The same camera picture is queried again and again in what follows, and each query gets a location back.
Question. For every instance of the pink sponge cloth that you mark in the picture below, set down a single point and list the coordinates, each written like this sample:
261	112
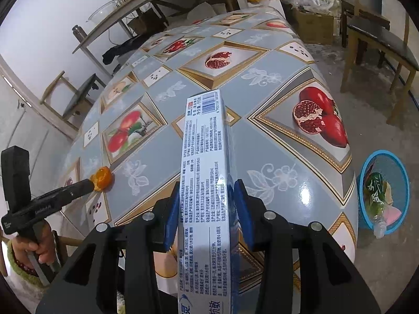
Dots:
391	215

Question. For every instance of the blue trash basket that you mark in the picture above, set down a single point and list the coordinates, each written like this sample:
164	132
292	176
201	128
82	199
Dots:
395	182

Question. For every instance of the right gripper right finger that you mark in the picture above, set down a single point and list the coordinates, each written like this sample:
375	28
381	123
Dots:
330	283

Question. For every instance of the blue toothpaste box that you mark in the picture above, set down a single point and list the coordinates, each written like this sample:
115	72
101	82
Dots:
208	227

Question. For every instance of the fruit pattern tablecloth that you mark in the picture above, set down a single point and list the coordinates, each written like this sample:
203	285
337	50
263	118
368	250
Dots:
242	81

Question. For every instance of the black clothes pile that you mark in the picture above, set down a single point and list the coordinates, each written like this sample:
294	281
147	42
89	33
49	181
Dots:
122	52

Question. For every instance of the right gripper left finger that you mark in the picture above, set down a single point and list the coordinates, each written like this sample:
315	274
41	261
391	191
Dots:
113	260

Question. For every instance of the wooden chair by fridge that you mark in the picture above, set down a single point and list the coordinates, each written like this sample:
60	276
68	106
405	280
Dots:
361	29

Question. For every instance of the person left hand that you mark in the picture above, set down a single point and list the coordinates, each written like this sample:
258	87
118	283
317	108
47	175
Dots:
45	248

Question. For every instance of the wooden chair dark seat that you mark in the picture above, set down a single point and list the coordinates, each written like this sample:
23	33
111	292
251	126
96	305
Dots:
79	102

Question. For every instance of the clear crushed plastic bottle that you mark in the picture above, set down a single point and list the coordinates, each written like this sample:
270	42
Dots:
375	202

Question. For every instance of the cardboard box with bags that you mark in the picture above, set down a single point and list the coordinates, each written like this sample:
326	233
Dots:
313	20

